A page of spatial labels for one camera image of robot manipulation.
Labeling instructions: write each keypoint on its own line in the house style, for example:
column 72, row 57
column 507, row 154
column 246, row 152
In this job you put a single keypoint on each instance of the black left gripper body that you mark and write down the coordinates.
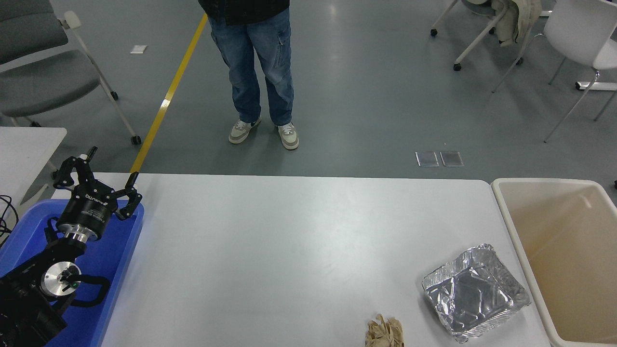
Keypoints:
column 89, row 209

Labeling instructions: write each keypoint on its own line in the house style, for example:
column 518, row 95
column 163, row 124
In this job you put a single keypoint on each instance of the silver foil tray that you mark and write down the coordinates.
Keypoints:
column 475, row 294

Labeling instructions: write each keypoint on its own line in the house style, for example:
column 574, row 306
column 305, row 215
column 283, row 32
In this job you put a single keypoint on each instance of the blue plastic tray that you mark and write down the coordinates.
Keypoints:
column 108, row 260

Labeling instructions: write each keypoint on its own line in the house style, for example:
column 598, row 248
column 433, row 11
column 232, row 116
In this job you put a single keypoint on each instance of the white side table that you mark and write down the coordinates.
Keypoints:
column 24, row 149

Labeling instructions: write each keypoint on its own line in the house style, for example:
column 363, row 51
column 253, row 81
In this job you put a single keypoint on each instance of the grey rolling chair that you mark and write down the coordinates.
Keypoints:
column 43, row 82

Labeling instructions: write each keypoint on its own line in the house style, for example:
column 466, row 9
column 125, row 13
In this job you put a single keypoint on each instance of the person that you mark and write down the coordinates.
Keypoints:
column 255, row 53

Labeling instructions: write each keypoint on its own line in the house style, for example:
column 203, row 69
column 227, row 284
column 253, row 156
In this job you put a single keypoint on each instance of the crumpled tan paper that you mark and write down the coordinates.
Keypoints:
column 384, row 332

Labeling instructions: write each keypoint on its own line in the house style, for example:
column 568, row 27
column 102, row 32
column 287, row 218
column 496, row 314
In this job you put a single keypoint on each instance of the metal floor plate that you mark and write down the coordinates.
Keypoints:
column 427, row 159
column 451, row 158

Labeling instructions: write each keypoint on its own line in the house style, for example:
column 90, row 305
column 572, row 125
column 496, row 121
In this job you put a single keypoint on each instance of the white-framed rolling chair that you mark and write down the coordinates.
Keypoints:
column 477, row 40

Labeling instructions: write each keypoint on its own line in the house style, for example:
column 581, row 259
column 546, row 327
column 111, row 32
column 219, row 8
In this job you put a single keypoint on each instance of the beige jacket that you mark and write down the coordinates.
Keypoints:
column 518, row 19

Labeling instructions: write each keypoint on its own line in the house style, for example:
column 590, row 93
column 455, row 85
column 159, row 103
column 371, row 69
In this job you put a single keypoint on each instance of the large pale plastic bin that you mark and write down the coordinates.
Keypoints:
column 569, row 250

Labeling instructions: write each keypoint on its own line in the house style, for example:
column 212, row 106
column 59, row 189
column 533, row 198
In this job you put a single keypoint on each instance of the white shell chair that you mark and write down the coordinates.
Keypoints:
column 578, row 29

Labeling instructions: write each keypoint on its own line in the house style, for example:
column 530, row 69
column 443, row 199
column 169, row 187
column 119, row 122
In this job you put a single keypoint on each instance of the white furniture base bar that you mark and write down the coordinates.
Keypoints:
column 597, row 86

